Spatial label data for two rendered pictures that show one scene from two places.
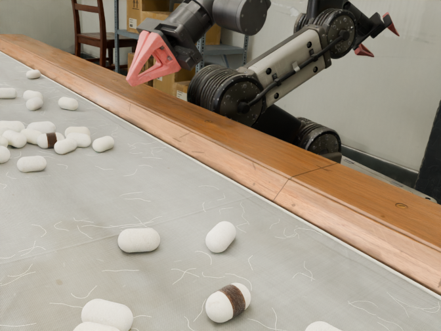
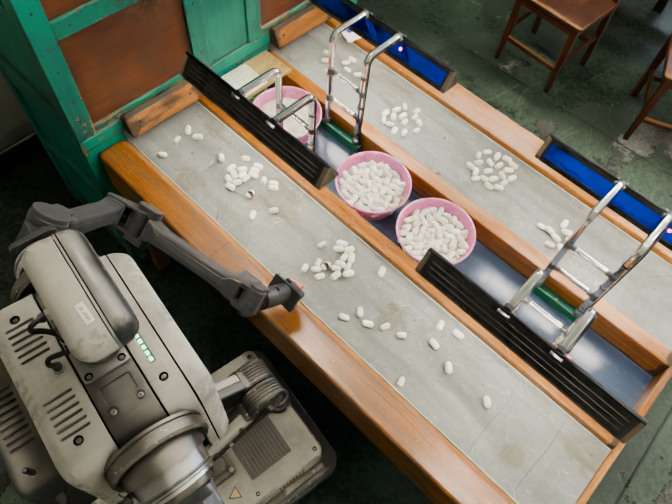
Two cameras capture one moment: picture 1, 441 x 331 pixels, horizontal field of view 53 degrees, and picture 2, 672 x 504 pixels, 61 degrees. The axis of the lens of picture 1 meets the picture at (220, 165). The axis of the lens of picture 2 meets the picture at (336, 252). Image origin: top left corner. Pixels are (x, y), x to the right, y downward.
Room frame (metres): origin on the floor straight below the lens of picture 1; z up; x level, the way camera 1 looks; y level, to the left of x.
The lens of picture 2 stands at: (1.41, 0.09, 2.32)
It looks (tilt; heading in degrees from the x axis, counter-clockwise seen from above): 59 degrees down; 169
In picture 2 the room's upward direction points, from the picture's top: 7 degrees clockwise
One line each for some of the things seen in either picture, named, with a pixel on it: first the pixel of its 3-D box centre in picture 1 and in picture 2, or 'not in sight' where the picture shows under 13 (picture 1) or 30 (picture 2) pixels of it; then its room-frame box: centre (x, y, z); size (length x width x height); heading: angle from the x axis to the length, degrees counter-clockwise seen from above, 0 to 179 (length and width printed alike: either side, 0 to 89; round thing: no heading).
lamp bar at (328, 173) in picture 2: not in sight; (254, 114); (0.20, 0.02, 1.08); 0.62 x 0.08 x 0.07; 41
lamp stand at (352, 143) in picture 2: not in sight; (360, 84); (-0.11, 0.39, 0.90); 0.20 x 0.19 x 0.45; 41
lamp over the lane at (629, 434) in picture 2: not in sight; (525, 335); (0.93, 0.66, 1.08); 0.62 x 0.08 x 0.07; 41
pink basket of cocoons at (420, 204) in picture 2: not in sight; (433, 237); (0.43, 0.60, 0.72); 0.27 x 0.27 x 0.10
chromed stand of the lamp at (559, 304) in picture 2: not in sight; (595, 254); (0.62, 1.03, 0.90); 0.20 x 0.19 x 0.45; 41
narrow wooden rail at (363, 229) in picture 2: not in sight; (375, 247); (0.45, 0.40, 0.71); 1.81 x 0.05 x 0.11; 41
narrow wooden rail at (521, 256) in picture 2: not in sight; (436, 193); (0.24, 0.64, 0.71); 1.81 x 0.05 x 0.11; 41
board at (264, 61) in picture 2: not in sight; (246, 80); (-0.27, -0.02, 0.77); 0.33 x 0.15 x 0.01; 131
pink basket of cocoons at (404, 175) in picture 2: not in sight; (372, 189); (0.22, 0.41, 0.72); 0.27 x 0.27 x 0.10
